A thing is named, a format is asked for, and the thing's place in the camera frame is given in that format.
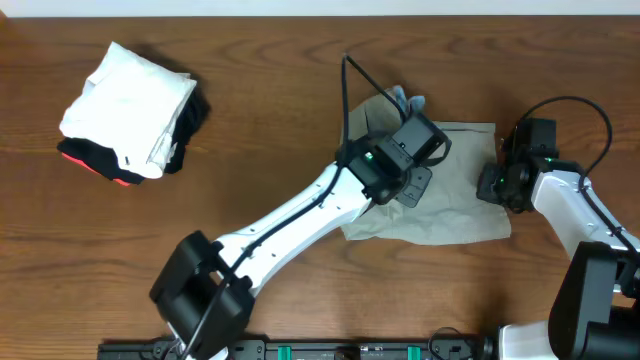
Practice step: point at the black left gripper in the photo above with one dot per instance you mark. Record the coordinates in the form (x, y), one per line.
(416, 185)

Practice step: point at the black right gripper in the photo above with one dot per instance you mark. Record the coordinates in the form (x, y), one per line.
(485, 190)

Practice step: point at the khaki grey shorts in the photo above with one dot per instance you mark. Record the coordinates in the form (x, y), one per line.
(449, 211)

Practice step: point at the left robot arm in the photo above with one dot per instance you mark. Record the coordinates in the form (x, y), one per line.
(207, 289)

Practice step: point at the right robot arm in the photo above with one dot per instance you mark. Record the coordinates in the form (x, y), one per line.
(583, 323)

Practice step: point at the black folded garment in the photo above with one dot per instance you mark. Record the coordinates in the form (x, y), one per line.
(104, 160)

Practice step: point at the white folded garment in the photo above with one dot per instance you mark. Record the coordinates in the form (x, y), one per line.
(131, 106)

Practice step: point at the red folded garment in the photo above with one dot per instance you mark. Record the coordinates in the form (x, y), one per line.
(84, 165)

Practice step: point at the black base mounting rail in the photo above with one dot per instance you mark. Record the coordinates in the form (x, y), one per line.
(442, 347)

